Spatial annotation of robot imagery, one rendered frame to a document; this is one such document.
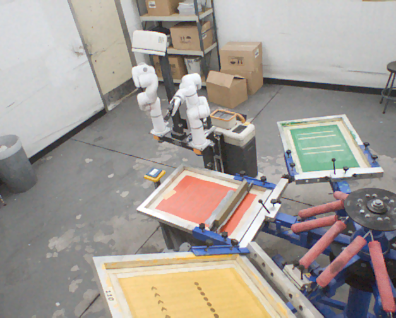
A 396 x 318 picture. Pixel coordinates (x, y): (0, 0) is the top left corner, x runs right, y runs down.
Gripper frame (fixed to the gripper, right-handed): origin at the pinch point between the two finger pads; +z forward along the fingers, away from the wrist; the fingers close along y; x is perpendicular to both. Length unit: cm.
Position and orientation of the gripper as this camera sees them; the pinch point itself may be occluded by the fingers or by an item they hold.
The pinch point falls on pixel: (167, 113)
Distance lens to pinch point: 231.8
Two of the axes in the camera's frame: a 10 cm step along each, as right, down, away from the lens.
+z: -3.4, 6.2, -7.0
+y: -2.6, 6.6, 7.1
